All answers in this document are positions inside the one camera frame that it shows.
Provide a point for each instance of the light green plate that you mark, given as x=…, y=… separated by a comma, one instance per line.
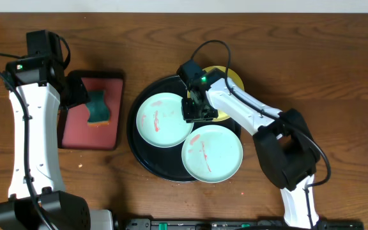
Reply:
x=212, y=153
x=160, y=121

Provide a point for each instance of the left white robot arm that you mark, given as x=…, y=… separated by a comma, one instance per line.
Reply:
x=36, y=197

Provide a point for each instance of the round black tray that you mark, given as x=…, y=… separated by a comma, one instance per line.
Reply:
x=165, y=162

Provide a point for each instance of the rectangular red black tray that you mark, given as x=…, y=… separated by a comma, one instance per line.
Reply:
x=74, y=131

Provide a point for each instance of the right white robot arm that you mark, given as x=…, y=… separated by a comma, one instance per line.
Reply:
x=286, y=150

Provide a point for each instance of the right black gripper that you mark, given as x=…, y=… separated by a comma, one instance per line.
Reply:
x=190, y=115

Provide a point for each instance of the green orange sponge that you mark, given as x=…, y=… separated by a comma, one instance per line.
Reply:
x=99, y=113

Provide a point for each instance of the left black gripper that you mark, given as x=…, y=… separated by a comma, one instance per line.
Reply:
x=76, y=91

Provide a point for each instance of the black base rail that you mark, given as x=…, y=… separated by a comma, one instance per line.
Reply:
x=147, y=224

